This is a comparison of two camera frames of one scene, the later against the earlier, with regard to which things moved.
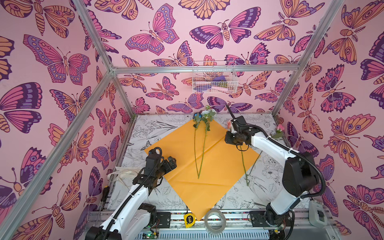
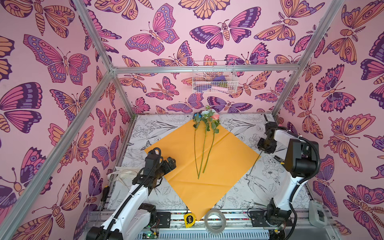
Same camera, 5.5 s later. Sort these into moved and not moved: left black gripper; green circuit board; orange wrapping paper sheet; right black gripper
Moved: right black gripper
Not moved: green circuit board; orange wrapping paper sheet; left black gripper
